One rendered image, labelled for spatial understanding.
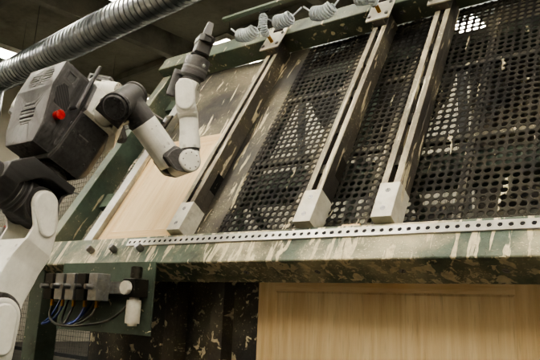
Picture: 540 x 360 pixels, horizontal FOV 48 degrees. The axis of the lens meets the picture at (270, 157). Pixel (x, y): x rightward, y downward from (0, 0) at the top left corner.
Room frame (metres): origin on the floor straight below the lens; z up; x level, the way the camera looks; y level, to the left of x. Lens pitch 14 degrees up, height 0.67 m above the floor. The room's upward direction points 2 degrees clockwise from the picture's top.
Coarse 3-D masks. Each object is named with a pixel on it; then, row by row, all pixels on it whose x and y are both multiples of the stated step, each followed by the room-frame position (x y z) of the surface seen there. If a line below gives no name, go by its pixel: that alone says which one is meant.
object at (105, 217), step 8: (176, 112) 2.69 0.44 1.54; (176, 120) 2.69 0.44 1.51; (168, 128) 2.66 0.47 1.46; (144, 152) 2.61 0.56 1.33; (144, 160) 2.56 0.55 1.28; (136, 168) 2.55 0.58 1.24; (144, 168) 2.56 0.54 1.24; (128, 176) 2.54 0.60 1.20; (136, 176) 2.53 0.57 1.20; (128, 184) 2.50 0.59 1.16; (120, 192) 2.49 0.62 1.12; (128, 192) 2.50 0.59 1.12; (112, 200) 2.48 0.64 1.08; (120, 200) 2.47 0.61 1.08; (112, 208) 2.44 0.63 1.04; (104, 216) 2.43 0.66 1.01; (96, 224) 2.42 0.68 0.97; (104, 224) 2.42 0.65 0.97; (96, 232) 2.39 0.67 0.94
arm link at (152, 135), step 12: (156, 120) 1.89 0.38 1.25; (144, 132) 1.87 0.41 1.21; (156, 132) 1.88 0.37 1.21; (144, 144) 1.90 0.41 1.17; (156, 144) 1.89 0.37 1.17; (168, 144) 1.91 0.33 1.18; (156, 156) 1.91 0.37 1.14; (168, 156) 1.90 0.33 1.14; (180, 156) 1.91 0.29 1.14; (192, 156) 1.93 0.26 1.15; (180, 168) 1.92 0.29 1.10; (192, 168) 1.94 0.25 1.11
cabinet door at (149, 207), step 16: (176, 144) 2.55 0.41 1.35; (208, 144) 2.41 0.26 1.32; (144, 176) 2.52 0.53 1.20; (160, 176) 2.45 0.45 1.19; (192, 176) 2.32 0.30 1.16; (144, 192) 2.44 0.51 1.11; (160, 192) 2.37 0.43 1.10; (176, 192) 2.31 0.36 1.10; (128, 208) 2.42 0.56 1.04; (144, 208) 2.36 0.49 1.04; (160, 208) 2.30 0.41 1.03; (176, 208) 2.24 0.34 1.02; (112, 224) 2.40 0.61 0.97; (128, 224) 2.35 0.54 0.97; (144, 224) 2.29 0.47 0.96; (160, 224) 2.23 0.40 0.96
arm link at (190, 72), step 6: (186, 66) 1.94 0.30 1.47; (174, 72) 1.97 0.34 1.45; (180, 72) 1.96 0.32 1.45; (186, 72) 1.94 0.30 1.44; (192, 72) 1.94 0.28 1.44; (198, 72) 1.94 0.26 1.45; (204, 72) 1.96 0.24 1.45; (174, 78) 1.97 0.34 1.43; (180, 78) 1.98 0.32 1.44; (192, 78) 1.95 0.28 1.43; (198, 78) 1.95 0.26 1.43; (204, 78) 1.97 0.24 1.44; (174, 84) 1.97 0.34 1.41; (198, 84) 1.97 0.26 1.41; (168, 90) 1.97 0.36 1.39; (174, 90) 1.98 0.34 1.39; (198, 90) 2.00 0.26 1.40; (174, 96) 1.99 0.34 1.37; (198, 96) 2.03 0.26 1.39
